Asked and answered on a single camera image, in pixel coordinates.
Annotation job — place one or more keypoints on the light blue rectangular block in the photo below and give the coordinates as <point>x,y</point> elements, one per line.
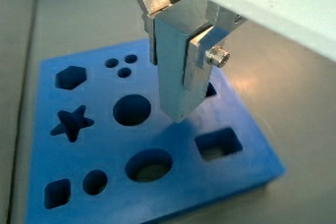
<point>176,25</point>

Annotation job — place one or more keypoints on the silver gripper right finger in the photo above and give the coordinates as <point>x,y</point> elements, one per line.
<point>204,52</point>

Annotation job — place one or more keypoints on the blue shape sorter board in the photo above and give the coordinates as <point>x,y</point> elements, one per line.
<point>112,161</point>

